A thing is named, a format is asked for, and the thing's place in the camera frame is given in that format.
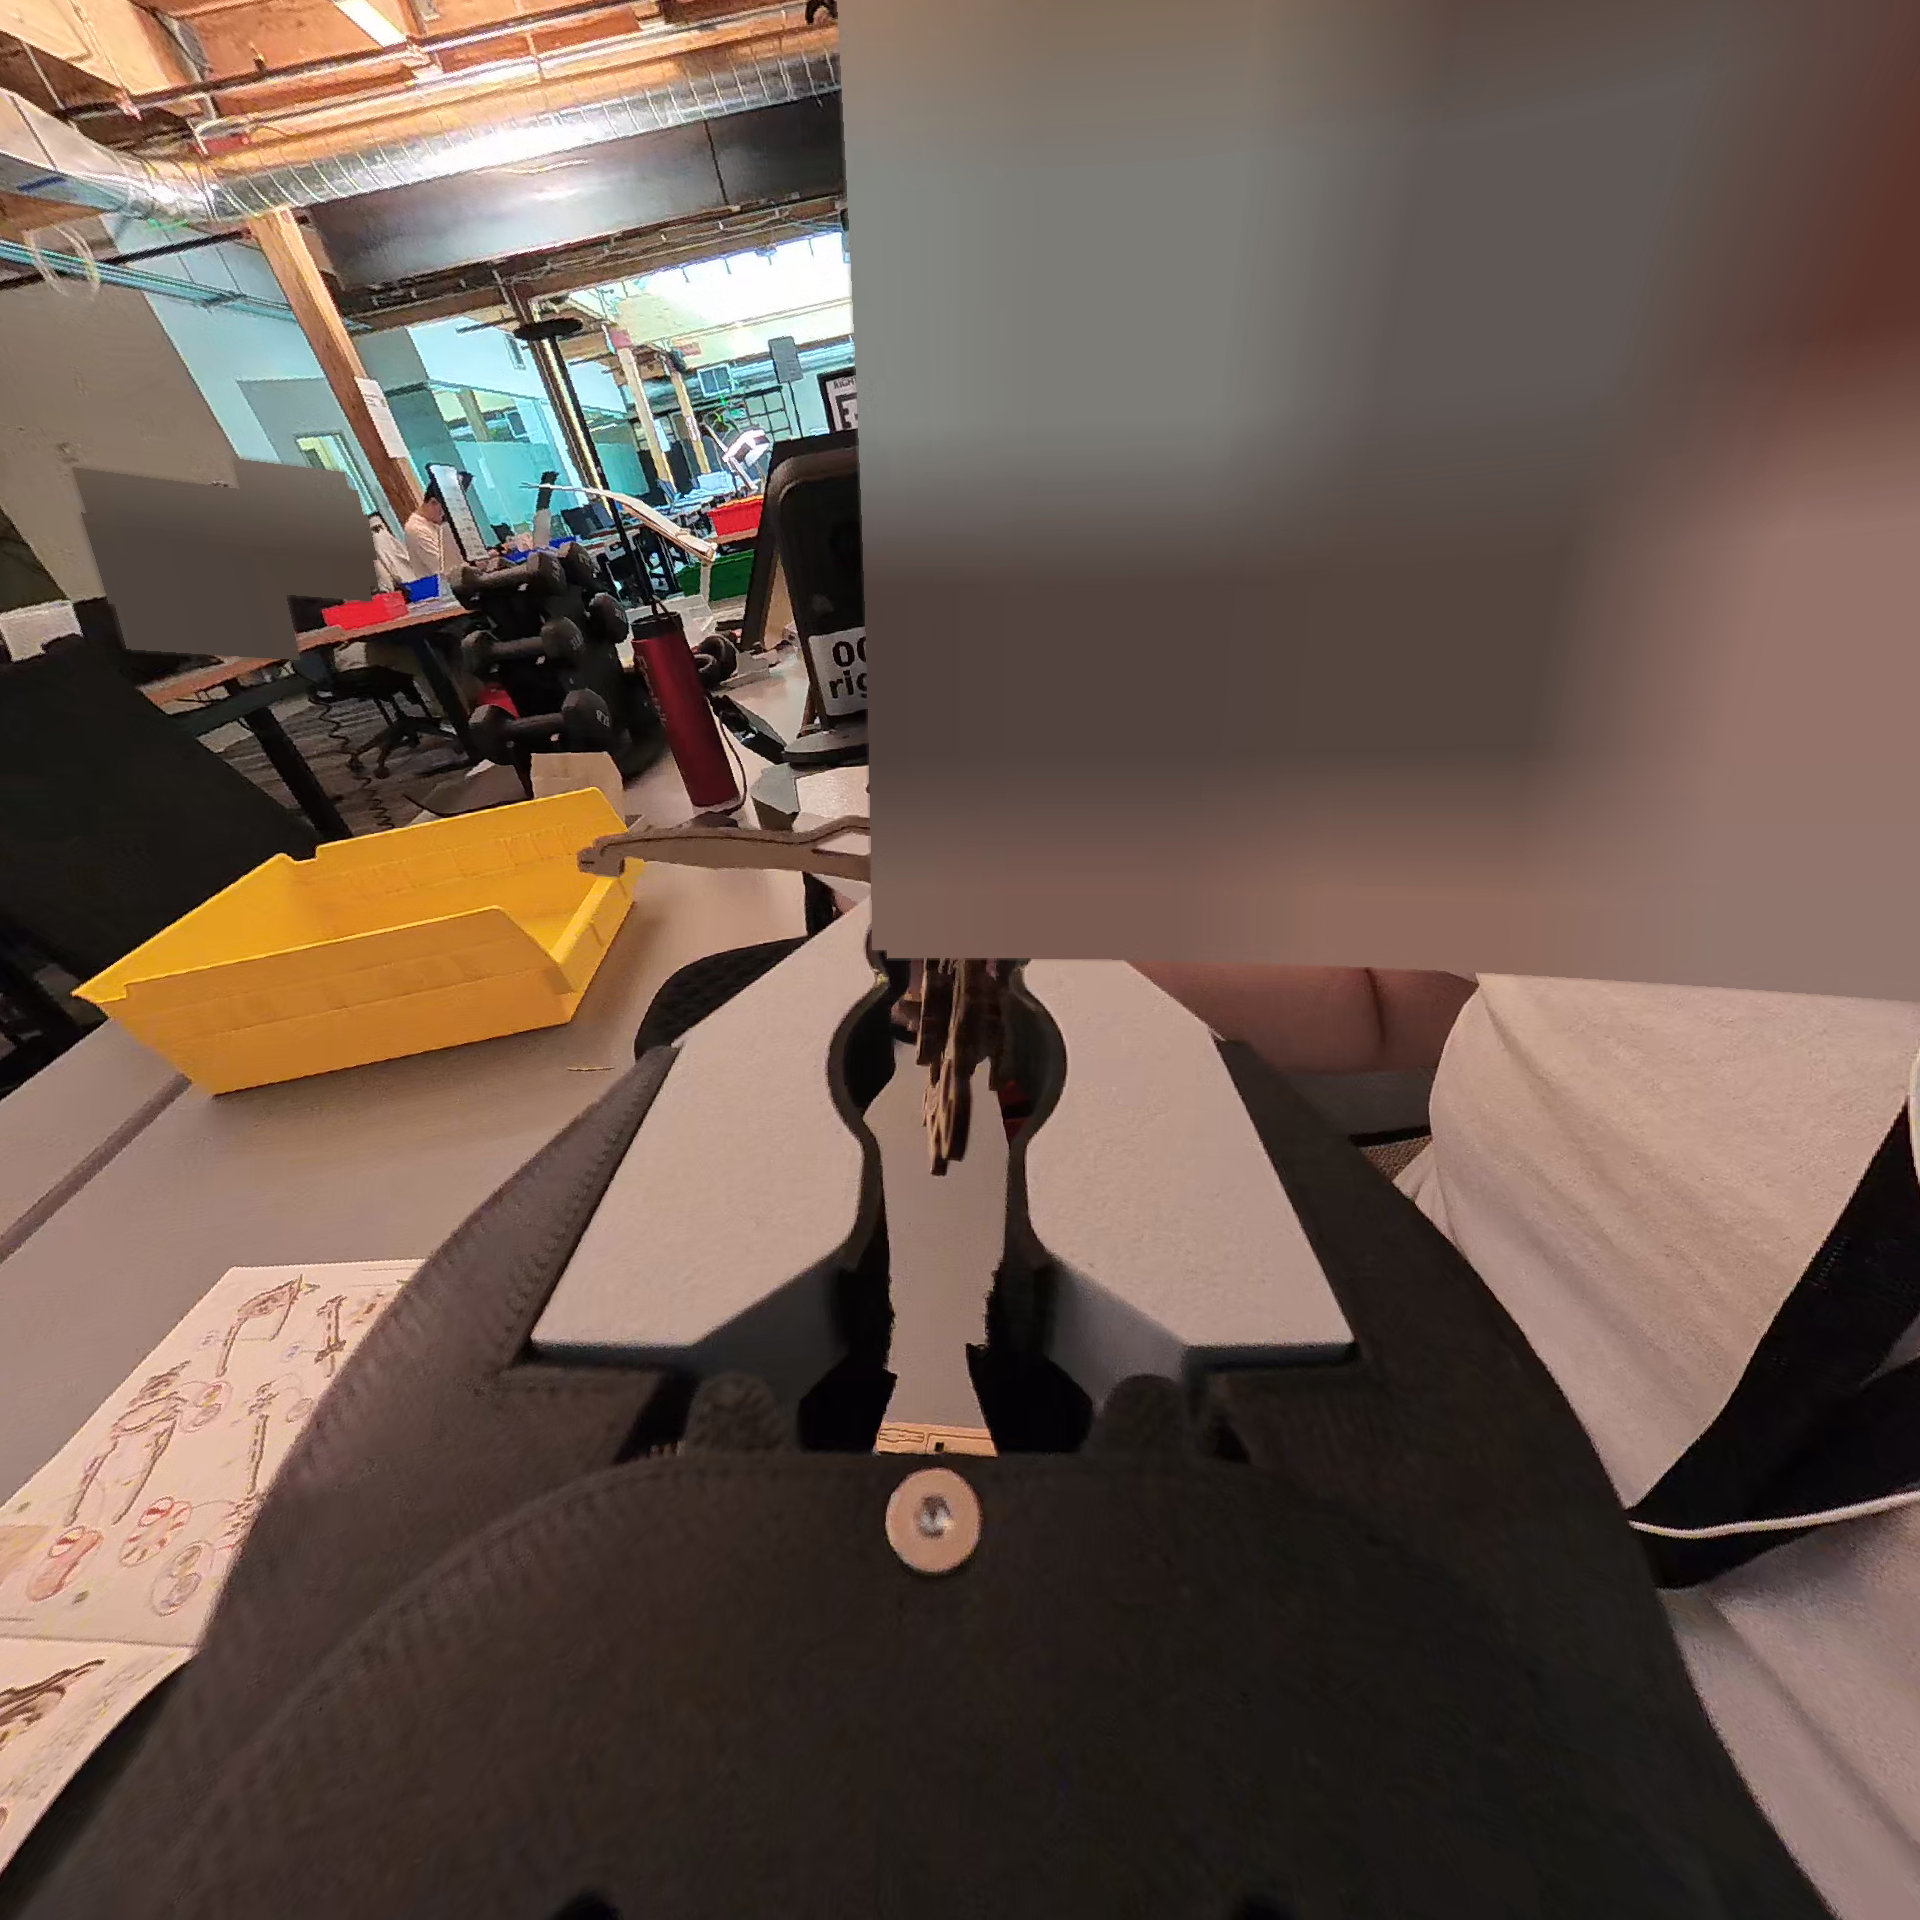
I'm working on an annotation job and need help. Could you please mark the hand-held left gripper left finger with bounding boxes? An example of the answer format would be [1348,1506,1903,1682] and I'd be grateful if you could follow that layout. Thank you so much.
[527,914,904,1354]

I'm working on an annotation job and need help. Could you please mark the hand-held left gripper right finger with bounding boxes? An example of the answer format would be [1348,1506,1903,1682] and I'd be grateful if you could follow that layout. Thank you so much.
[997,959,1359,1354]

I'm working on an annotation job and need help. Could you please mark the person's right forearm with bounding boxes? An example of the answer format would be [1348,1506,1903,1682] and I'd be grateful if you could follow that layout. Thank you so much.
[1167,967,1480,1077]

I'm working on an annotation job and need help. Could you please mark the dark red water bottle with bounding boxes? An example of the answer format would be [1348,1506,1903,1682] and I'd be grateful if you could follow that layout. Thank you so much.
[628,605,746,813]

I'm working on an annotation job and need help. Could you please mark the black oval pad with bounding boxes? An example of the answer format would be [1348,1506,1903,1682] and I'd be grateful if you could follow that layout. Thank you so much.
[634,935,820,1061]

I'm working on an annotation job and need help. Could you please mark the black dumbbell rack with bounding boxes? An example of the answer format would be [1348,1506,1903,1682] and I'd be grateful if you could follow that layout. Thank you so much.
[448,537,666,784]

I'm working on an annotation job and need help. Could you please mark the black round-headed stand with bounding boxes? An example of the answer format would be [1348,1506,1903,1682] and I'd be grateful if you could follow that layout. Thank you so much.
[507,305,605,500]

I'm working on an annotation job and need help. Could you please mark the yellow plastic bin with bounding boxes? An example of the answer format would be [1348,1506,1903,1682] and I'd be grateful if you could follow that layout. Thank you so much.
[70,785,650,1096]

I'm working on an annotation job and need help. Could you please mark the wooden background desk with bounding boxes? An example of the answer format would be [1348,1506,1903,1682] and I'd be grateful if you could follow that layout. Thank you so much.
[138,597,485,846]

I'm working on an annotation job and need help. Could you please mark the printed instruction sheet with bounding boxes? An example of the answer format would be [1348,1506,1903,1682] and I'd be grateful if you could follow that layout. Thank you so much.
[0,1639,200,1870]
[0,1258,432,1655]

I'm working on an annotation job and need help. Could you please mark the black office chair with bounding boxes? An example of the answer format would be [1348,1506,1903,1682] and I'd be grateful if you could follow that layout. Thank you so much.
[0,599,319,1058]

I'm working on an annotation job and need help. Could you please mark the wooden support post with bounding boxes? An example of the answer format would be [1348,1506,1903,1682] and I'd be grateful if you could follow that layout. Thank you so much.
[244,207,426,520]

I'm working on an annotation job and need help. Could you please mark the silver ventilation duct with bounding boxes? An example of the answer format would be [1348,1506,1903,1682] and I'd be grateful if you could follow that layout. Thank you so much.
[0,29,845,231]

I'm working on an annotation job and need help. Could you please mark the thin white cable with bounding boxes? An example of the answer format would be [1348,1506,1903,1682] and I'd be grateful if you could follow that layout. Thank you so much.
[1626,1496,1883,1542]

